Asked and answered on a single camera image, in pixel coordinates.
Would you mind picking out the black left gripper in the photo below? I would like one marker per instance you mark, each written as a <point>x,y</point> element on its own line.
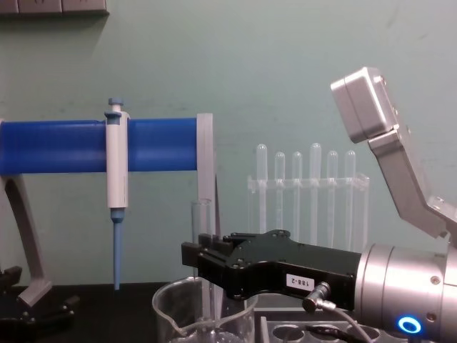
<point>10,330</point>

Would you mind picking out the clear glass beaker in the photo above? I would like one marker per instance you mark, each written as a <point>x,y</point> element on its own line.
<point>200,314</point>

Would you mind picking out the clear glass test tube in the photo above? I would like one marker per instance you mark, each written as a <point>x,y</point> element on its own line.
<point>200,221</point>

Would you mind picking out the white and blue pipette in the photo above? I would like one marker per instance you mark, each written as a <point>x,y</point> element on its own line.
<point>117,168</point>

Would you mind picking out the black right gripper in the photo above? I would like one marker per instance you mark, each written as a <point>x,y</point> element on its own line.
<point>285,262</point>

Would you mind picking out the clear plastic transfer pipette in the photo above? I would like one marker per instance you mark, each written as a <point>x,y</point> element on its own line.
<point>297,186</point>
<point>332,186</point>
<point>262,186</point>
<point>279,186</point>
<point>315,186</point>

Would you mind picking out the blue and grey pipette stand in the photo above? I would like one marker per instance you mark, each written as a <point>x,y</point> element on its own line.
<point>60,146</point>

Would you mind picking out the black test tube rack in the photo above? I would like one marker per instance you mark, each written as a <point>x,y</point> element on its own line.
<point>285,327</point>

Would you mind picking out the grey wall outlet panel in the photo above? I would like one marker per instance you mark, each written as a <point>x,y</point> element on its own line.
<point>53,6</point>

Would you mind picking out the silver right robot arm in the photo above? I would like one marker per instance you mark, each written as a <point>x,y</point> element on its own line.
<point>392,282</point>

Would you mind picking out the clear acrylic dropper rack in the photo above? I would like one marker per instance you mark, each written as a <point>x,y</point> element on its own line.
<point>307,183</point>

